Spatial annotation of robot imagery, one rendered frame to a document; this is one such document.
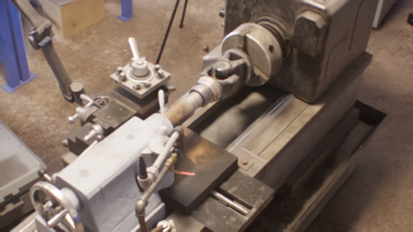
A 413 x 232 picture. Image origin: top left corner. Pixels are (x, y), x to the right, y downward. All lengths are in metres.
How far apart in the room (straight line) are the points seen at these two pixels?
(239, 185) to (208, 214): 0.18
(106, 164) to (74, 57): 2.46
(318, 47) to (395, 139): 1.56
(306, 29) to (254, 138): 0.50
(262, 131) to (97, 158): 0.85
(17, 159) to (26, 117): 0.68
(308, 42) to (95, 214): 1.12
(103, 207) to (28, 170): 1.32
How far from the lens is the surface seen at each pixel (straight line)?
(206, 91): 2.37
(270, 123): 2.70
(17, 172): 3.33
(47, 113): 4.03
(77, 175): 2.03
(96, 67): 4.34
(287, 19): 2.66
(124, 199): 2.11
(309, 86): 2.76
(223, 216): 2.28
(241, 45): 2.54
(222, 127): 2.82
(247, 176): 2.41
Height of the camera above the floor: 2.64
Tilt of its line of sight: 42 degrees down
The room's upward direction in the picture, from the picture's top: 3 degrees clockwise
